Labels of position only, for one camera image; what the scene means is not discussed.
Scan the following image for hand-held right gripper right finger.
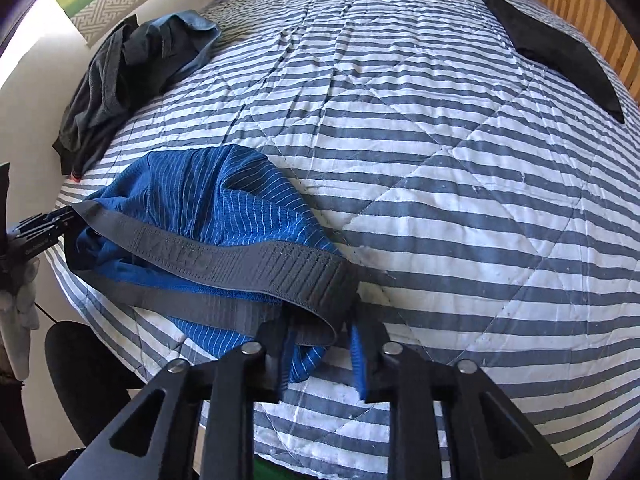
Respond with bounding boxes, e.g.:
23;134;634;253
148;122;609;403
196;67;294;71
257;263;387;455
349;310;572;480

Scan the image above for grey white striped quilted blanket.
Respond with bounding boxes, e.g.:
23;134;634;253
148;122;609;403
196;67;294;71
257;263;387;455
46;0;640;480

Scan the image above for wooden slatted headboard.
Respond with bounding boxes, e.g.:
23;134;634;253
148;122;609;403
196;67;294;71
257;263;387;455
509;0;640;107

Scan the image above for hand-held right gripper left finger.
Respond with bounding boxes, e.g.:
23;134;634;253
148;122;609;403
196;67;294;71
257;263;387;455
60;317;292;480

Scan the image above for black round seat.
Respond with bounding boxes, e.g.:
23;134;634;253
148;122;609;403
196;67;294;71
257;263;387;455
44;320;161;466

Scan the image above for thin black cable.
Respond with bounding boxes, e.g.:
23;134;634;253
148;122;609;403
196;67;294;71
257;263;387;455
33;302;59;326

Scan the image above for dark grey garment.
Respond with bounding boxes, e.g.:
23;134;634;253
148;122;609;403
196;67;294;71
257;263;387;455
52;14;166;182

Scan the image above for blue striped boxer briefs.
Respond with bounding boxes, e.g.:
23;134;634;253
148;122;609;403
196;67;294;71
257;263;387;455
62;143;372;397

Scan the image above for blue-grey garment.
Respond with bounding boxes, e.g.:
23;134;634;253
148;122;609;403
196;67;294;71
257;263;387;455
122;11;222;89

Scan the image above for person's left hand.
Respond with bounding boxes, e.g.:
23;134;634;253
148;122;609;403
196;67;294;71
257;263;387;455
0;256;41;382

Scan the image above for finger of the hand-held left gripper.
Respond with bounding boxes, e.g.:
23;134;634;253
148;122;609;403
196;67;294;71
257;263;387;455
12;209;82;242

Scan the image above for black cloth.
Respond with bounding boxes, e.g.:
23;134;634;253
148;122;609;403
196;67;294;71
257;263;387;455
478;0;627;125

